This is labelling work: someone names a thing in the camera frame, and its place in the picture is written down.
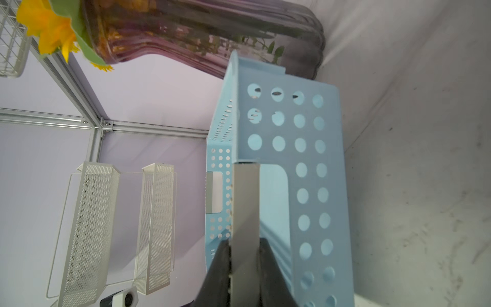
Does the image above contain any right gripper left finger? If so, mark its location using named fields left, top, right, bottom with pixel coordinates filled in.
left=193, top=240, right=231, bottom=307

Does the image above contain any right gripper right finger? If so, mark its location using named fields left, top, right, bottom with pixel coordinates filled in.
left=258, top=238, right=297, bottom=307

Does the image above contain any light blue plastic basket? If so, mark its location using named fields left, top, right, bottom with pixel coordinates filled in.
left=205, top=52, right=355, bottom=306

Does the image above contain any lower white mesh shelf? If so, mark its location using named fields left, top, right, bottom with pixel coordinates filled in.
left=132, top=163, right=175, bottom=295

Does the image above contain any white mesh shelf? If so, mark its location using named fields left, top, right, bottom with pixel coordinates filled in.
left=52, top=162, right=120, bottom=306
left=132, top=163, right=175, bottom=295

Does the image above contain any upper white mesh shelf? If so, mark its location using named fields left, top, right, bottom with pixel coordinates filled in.
left=52, top=162, right=120, bottom=306

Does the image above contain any dark ribbed glass vase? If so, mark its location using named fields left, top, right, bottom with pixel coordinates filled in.
left=81, top=1, right=326, bottom=79

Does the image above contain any yellow artificial sunflower bouquet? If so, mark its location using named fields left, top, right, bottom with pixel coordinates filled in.
left=16, top=0, right=113, bottom=72

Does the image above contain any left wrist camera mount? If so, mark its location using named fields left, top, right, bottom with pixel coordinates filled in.
left=99, top=287, right=139, bottom=307

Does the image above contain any white wire wall basket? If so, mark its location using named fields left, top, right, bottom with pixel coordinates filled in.
left=1, top=0, right=31, bottom=78

